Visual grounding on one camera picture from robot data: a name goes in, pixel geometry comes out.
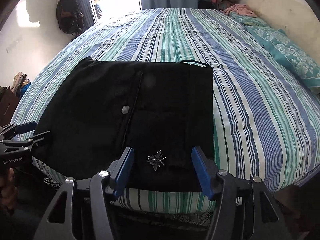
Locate black pants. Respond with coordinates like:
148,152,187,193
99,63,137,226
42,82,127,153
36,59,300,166
34,57,214,192

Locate teal patterned pillow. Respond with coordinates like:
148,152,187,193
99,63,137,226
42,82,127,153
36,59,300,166
229,12,319,94

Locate striped blue green bed sheet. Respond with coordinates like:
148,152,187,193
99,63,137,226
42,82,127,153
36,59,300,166
11,7,320,214

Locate brown wooden cabinet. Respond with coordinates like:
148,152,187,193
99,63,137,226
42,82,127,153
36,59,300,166
0,87,19,126

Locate hanging dark bags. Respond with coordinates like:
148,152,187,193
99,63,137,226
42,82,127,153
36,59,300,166
56,0,84,37

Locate cream headboard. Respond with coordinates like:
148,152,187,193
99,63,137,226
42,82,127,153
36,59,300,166
247,0,320,63

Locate pink cloth on bed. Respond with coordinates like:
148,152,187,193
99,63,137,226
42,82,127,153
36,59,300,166
220,4,258,18

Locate clothes pile on cabinet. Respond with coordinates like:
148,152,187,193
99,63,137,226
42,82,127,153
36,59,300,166
10,72,31,99

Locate person's left hand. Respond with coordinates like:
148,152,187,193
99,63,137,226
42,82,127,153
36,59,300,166
1,168,18,216

